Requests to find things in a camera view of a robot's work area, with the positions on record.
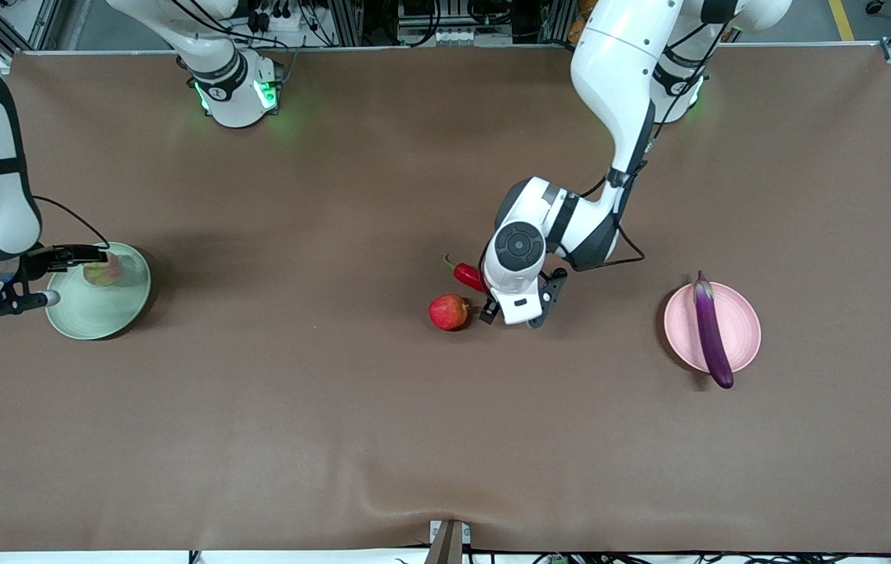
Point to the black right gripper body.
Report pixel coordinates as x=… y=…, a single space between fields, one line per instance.
x=44 y=259

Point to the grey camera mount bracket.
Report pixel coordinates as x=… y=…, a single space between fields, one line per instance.
x=447 y=542

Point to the white terminal strip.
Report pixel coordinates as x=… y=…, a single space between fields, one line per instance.
x=472 y=37

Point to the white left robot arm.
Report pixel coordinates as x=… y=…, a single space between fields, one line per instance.
x=617 y=102

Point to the pink round plate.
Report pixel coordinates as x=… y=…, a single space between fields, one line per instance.
x=739 y=329

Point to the brown table cloth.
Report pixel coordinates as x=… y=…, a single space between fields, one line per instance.
x=257 y=439

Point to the white power strip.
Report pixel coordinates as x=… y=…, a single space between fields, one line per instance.
x=280 y=22

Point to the red round fruit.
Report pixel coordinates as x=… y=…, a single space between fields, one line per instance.
x=448 y=312

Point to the red chili pepper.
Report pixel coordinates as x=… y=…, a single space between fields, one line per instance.
x=467 y=274

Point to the pale green round plate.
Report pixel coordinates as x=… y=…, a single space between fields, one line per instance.
x=100 y=313

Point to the bag of orange snacks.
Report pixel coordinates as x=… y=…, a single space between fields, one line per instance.
x=578 y=19

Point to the yellow-pink peach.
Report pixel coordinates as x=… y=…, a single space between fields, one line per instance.
x=104 y=276

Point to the long purple eggplant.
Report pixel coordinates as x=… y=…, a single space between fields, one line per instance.
x=711 y=337

